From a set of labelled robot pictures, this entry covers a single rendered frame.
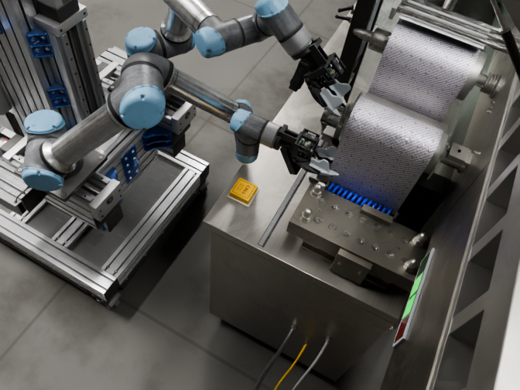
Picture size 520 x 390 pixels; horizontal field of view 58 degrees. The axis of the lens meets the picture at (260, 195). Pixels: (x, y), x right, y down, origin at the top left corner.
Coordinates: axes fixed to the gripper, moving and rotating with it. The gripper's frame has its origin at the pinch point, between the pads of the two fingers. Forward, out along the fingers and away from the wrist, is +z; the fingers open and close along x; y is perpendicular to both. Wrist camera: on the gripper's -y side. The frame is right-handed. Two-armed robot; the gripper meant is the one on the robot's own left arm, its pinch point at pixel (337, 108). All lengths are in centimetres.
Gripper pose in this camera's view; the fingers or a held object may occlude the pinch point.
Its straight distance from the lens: 132.6
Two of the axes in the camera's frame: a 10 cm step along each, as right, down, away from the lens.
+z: 6.2, 6.8, 3.9
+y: 6.4, -1.5, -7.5
